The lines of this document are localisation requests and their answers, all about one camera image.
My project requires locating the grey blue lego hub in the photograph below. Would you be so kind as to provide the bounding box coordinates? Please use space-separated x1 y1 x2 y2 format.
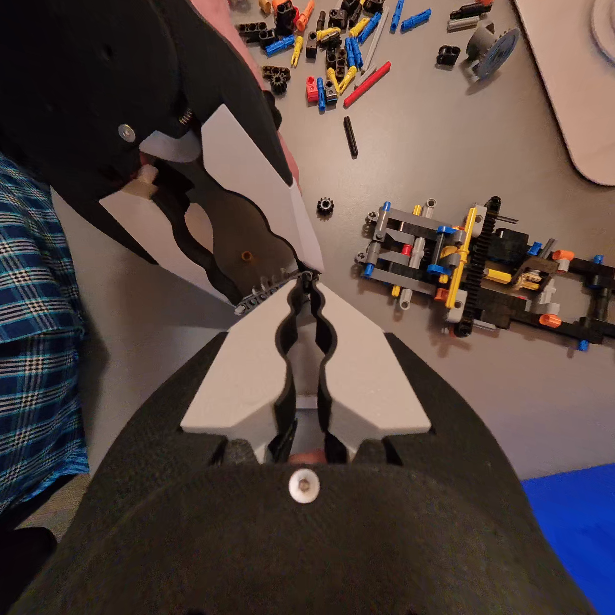
463 21 522 83

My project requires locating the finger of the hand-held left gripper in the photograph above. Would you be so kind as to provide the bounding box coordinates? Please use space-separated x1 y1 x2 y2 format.
138 102 325 295
97 165 245 306

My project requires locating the beige lamp base board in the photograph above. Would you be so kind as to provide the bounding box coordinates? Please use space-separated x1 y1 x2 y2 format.
513 0 615 186

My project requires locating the blue plaid shirt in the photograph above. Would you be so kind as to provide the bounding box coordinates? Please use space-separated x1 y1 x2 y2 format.
0 153 90 516

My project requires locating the lego car chassis assembly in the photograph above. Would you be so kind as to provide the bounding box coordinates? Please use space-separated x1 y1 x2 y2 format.
355 196 615 354

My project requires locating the person's left hand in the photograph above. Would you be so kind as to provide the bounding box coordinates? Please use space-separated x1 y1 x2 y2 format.
190 0 303 193

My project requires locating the blue plastic bin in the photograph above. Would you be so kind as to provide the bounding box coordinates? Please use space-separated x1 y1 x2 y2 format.
521 463 615 615

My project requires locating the pile of loose lego pieces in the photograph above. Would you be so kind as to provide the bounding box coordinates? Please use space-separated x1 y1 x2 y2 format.
228 0 496 113

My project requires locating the grey lego crankshaft assembly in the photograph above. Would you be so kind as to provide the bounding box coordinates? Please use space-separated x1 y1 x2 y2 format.
234 250 320 316

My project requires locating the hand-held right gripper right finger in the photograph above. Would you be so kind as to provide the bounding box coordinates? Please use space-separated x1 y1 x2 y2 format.
307 281 432 465

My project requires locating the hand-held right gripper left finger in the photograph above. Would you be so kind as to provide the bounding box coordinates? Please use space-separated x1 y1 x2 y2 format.
180 280 303 465

